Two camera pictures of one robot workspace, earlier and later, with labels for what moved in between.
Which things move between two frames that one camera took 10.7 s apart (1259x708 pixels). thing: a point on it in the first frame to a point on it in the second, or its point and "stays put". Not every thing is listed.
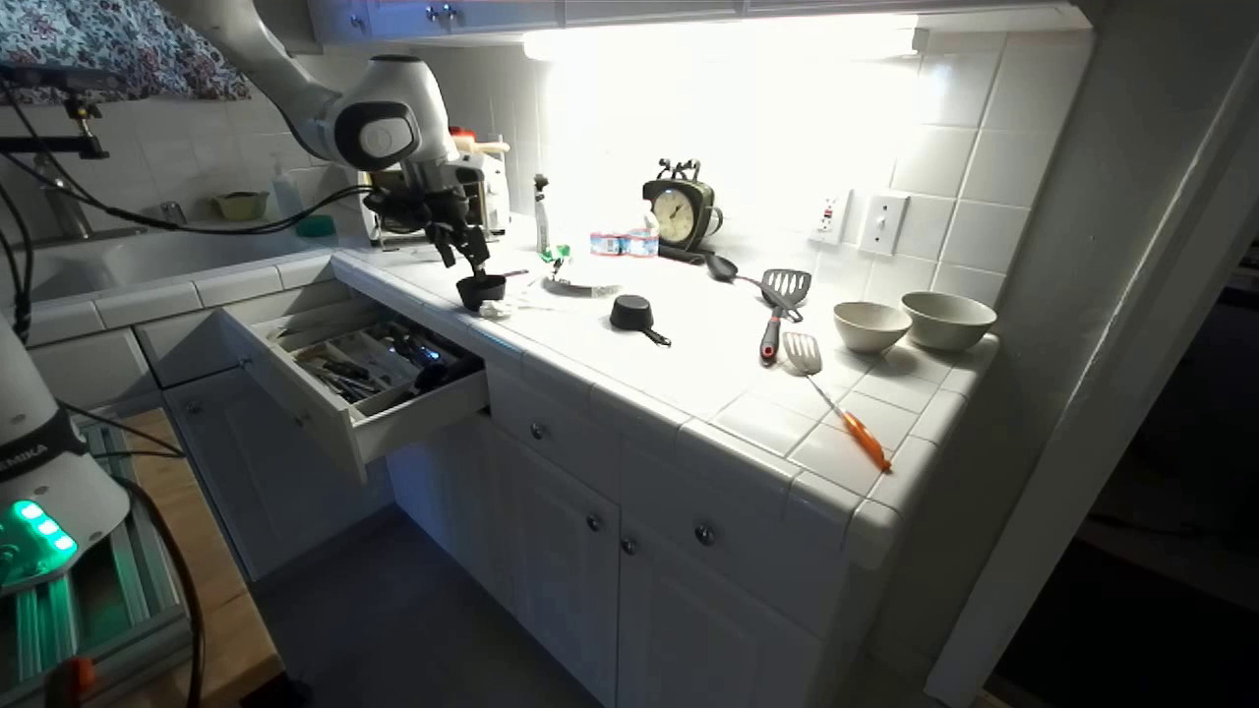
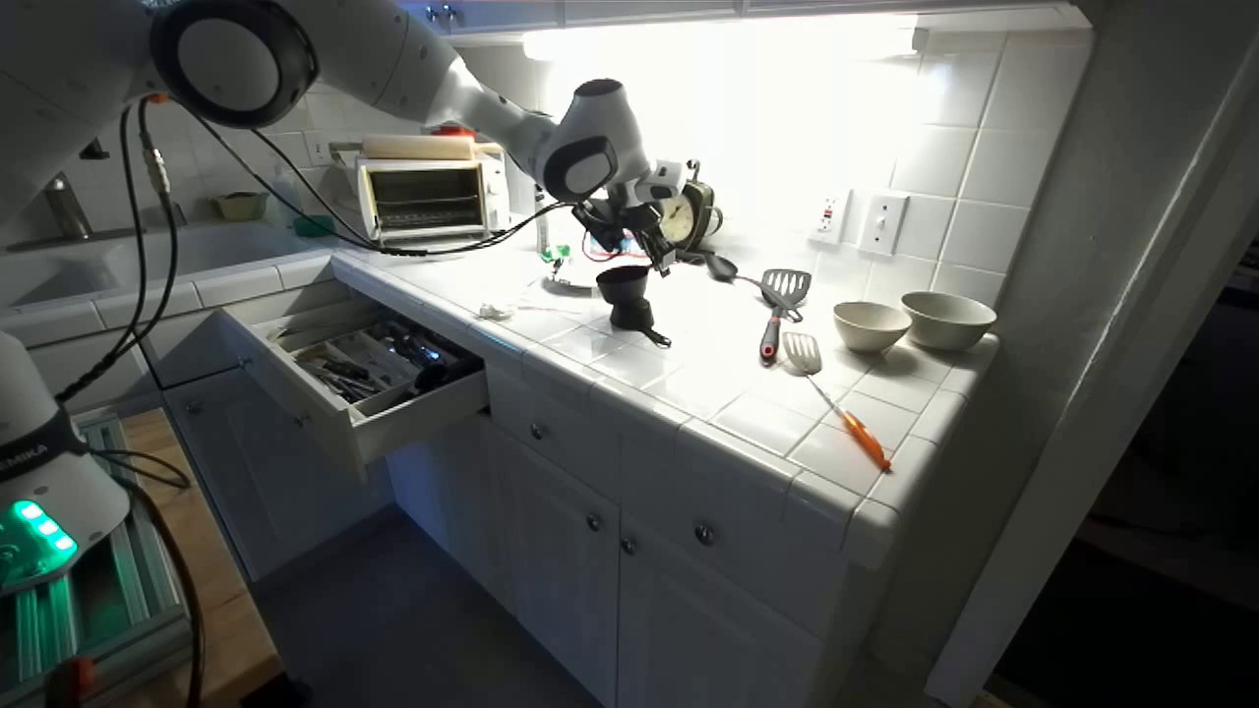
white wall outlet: (833, 209) stays put
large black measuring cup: (483, 288) to (622, 288)
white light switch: (884, 226) stays put
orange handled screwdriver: (858, 435) stays put
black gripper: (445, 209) to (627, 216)
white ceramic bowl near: (871, 326) stays put
